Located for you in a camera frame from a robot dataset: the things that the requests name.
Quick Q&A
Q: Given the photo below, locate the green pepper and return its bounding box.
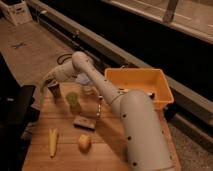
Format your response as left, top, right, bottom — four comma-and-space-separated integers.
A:
40, 79, 55, 93

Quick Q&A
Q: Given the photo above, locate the green plastic cup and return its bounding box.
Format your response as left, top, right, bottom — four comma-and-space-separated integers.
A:
66, 92, 79, 108

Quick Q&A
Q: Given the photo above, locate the yellow corn cob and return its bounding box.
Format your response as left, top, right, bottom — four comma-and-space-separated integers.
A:
49, 129, 58, 158

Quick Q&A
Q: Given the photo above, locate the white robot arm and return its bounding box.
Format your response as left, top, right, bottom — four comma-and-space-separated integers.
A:
42, 51, 175, 171

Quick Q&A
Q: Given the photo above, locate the dark metal cup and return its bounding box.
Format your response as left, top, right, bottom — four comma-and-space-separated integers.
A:
48, 83, 61, 98

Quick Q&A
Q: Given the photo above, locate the dark rectangular sponge block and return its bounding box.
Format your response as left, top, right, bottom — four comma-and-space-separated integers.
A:
73, 116, 97, 130

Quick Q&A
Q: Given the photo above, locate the yellow plastic bin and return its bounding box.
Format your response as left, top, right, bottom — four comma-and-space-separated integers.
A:
104, 68, 174, 110

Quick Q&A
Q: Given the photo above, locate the black coiled cable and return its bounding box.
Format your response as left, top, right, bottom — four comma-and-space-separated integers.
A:
56, 53, 74, 66

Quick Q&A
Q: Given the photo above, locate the black chair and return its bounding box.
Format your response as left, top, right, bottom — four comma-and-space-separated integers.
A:
0, 52, 40, 171

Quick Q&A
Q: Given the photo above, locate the white cardboard box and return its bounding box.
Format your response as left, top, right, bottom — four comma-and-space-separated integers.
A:
0, 0, 32, 26

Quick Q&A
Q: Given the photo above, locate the clear plastic bag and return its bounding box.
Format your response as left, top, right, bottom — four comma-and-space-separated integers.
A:
75, 73, 91, 86

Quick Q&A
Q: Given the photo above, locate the metal fork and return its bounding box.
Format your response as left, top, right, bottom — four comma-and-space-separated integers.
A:
96, 95, 103, 118

